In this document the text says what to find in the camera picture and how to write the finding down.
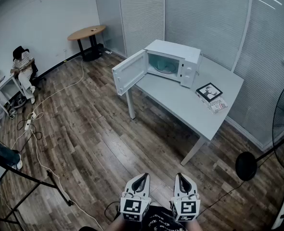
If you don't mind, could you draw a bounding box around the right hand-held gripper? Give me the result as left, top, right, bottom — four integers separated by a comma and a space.
170, 173, 201, 222

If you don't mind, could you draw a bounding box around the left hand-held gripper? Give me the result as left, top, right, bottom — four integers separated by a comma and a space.
119, 173, 151, 222

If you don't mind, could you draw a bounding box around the white microwave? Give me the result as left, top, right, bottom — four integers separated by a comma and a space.
112, 39, 203, 96

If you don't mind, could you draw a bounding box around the person's right forearm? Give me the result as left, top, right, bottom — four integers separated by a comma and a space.
186, 219, 202, 231

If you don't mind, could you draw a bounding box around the person's left forearm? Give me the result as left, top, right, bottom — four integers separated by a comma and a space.
110, 217, 133, 231

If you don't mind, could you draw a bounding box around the person's black printed shirt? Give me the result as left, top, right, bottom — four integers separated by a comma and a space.
142, 204, 187, 231

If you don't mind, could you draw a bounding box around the black standing fan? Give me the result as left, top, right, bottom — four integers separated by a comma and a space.
235, 76, 284, 181

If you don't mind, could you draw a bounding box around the black metal stand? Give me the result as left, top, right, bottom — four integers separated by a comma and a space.
0, 148, 73, 231

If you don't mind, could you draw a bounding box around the grey table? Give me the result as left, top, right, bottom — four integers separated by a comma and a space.
125, 55, 245, 166

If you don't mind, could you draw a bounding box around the white magazine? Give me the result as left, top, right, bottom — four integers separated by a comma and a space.
196, 92, 229, 115

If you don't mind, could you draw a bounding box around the black framed deer picture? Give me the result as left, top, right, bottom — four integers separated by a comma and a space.
196, 82, 223, 103

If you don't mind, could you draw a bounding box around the glass turntable plate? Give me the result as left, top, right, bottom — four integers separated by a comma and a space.
153, 62, 178, 75

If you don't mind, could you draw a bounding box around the black office chair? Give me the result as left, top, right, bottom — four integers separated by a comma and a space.
24, 47, 47, 90

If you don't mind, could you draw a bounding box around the round wooden table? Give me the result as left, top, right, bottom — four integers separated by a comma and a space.
67, 25, 106, 62

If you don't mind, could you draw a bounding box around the glass partition with blinds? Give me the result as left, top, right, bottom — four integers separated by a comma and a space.
93, 0, 284, 151

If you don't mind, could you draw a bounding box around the white side table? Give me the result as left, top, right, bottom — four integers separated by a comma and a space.
0, 74, 28, 117

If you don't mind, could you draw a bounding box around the long white cable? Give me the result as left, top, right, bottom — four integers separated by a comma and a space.
32, 58, 85, 115

